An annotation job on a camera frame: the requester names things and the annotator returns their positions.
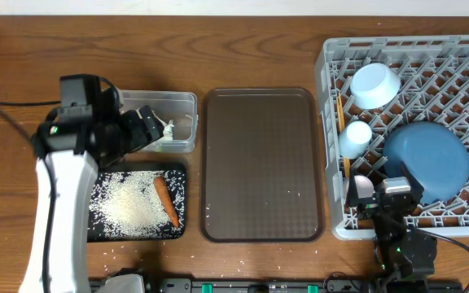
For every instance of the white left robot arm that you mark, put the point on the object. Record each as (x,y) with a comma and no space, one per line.
(57,261)

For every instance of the grey dishwasher rack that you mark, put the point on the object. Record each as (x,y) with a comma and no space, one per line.
(434,72)

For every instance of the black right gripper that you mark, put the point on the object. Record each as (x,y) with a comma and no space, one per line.
(418,190)

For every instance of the dark blue plate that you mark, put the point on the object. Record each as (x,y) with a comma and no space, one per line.
(434,155)

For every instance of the white tissue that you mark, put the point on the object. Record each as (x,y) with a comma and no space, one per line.
(168,128)

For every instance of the brown serving tray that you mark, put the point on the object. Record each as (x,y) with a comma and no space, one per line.
(260,173)

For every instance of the orange carrot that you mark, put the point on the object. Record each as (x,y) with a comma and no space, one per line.
(165,199)

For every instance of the pink cup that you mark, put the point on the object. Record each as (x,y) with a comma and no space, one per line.
(365,187)

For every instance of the light blue cup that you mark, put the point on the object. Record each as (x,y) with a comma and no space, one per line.
(354,140)

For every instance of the clear plastic bin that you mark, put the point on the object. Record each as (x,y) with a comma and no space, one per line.
(180,107)

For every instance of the black tray bin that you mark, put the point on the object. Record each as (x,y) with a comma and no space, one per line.
(137,171)

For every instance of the light blue rice bowl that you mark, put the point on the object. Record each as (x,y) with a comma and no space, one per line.
(374,86)

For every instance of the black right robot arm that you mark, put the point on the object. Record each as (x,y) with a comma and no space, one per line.
(406,255)

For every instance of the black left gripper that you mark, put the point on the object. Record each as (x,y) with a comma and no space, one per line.
(139,137)

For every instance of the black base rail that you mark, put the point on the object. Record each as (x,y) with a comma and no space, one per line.
(135,284)

